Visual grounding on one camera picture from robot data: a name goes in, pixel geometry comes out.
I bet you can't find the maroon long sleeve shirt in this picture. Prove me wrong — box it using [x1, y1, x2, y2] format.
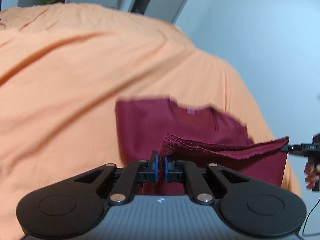
[116, 99, 295, 194]

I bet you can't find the person's right hand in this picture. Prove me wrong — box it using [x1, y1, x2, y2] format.
[304, 162, 319, 190]

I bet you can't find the orange bed duvet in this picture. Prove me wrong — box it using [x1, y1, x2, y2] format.
[1, 4, 306, 239]

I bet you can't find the black thin cable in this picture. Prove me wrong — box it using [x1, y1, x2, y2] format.
[302, 195, 320, 237]

